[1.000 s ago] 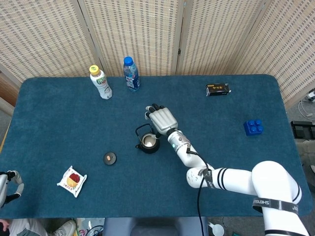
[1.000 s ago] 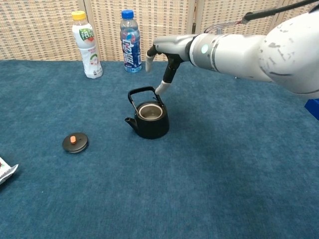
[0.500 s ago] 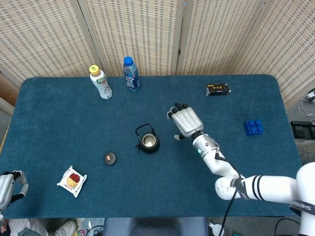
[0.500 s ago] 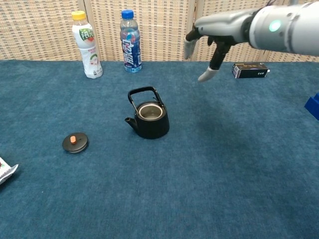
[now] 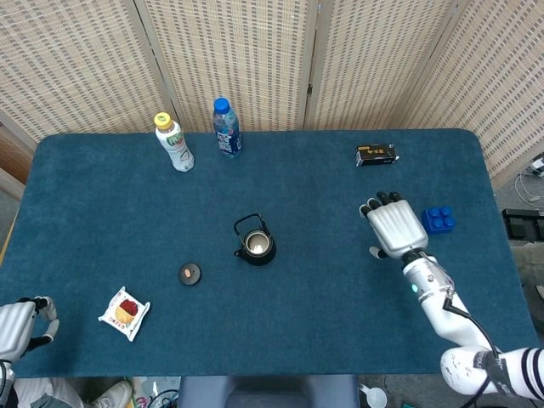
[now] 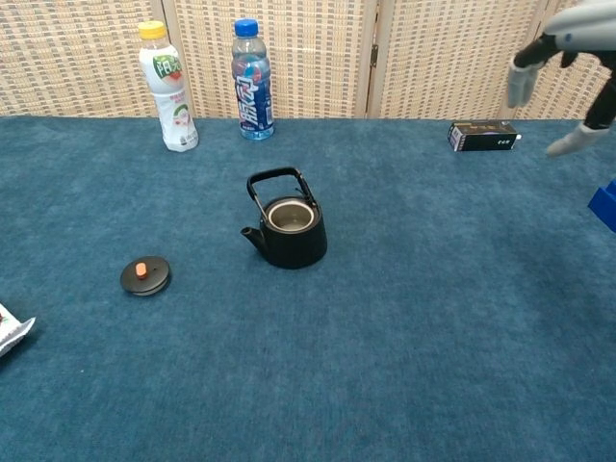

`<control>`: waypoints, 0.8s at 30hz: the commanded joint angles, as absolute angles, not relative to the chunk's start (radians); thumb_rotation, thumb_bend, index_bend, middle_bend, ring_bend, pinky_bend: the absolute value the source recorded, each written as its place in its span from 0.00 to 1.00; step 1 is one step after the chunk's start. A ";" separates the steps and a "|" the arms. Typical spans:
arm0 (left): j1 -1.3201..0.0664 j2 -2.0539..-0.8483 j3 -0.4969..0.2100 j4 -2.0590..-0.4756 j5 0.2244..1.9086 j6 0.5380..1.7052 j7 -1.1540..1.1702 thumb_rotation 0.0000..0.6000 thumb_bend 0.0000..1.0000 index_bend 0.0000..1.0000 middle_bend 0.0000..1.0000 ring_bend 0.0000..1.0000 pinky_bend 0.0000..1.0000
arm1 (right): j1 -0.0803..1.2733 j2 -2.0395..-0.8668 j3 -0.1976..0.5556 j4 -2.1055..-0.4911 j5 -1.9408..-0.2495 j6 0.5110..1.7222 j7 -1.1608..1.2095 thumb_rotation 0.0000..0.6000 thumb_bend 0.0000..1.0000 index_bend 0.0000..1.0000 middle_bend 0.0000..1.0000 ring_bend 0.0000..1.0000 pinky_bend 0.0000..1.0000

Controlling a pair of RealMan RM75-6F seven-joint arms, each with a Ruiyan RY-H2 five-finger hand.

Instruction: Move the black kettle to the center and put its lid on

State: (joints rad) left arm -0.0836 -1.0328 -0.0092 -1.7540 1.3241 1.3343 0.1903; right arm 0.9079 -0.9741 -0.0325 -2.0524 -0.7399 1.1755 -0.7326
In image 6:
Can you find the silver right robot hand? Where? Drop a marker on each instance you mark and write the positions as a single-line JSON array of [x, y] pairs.
[[587, 29]]

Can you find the black cast iron teapot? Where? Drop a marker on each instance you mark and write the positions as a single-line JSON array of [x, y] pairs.
[[293, 250]]

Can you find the black lid with orange knob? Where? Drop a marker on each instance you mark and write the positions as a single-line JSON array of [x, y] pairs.
[[154, 278]]

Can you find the black cardboard carton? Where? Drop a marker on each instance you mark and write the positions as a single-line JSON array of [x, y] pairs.
[[481, 137]]

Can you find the blue toy building brick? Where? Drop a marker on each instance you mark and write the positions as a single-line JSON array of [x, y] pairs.
[[604, 204]]

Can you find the metal screen hinge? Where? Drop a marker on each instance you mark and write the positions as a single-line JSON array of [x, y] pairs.
[[374, 55]]

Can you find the woven folding screen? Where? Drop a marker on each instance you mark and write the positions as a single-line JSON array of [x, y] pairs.
[[313, 58]]

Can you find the blue drink bottle blue cap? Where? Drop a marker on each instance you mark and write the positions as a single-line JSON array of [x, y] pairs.
[[255, 110]]

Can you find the white drink bottle yellow cap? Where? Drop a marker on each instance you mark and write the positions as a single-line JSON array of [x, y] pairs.
[[175, 110]]

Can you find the blue felt table cover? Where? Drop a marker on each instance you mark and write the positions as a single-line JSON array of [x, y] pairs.
[[308, 361]]

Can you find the white snack packet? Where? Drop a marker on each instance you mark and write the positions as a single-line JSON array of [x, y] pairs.
[[12, 334]]

